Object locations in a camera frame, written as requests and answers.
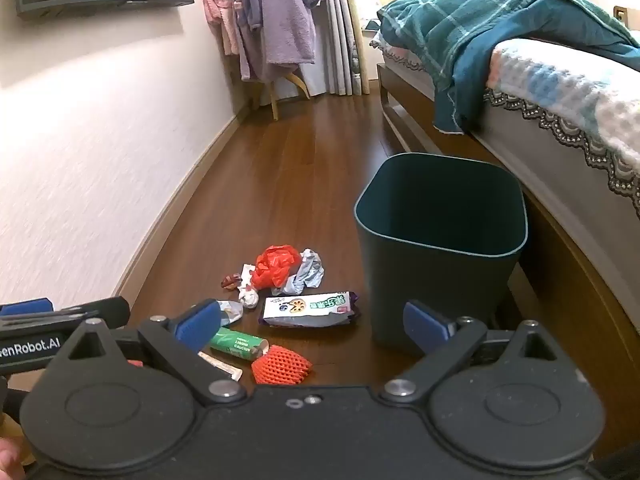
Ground pink robe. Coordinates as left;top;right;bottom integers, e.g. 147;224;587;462
202;0;246;57

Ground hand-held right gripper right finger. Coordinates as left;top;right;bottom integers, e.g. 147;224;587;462
379;300;581;404

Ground white bedspread with lace trim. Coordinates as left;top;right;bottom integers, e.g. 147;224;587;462
370;30;640;196

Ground person's left hand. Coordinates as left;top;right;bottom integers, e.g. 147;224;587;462
0;437;25;480

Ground teal plaid blanket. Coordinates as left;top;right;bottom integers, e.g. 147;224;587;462
377;0;640;136

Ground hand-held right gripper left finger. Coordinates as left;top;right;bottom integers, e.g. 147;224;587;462
47;299;249;406

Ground white wrapper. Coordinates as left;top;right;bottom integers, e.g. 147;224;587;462
236;263;261;309

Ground red plastic bag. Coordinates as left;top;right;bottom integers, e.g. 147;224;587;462
250;245;303;288

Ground grey curtains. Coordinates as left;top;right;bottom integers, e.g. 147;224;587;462
315;0;371;97

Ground wooden coat stand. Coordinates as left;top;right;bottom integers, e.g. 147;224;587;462
250;71;311;122

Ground wooden bed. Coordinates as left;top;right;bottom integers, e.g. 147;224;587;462
372;25;640;346

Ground white paper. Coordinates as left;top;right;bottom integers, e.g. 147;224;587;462
216;300;246;326

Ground purple white snack packet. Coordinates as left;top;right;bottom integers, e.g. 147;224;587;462
258;290;361;329

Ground green tube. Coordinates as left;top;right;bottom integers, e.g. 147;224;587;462
209;327;271;363

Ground dark teal bin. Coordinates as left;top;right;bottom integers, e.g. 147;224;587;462
354;152;529;358

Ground white sachet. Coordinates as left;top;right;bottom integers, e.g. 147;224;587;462
197;351;244;381

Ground purple robe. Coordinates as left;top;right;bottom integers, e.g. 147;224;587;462
232;0;323;83

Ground grey plastic bag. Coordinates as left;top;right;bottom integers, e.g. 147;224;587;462
271;248;326;297

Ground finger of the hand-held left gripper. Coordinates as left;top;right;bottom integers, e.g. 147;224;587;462
0;296;132;333
0;298;55;318

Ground orange foam fruit net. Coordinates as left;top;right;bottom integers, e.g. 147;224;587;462
251;345;314;386

